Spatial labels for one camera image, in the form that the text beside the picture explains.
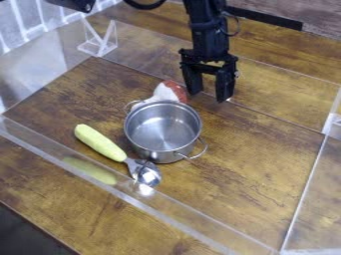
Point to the spoon with yellow handle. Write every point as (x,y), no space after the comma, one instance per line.
(143,171)

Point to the clear acrylic triangle bracket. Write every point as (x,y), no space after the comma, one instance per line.
(98,45)

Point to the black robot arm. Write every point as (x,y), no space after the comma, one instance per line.
(204,11)

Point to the black strip on table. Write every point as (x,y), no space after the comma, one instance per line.
(265,18)

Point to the red and white mushroom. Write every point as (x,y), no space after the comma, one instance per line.
(169,90)

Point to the silver pot with handles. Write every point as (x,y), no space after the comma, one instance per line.
(164,130)

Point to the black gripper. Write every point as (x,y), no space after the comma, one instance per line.
(209,58)

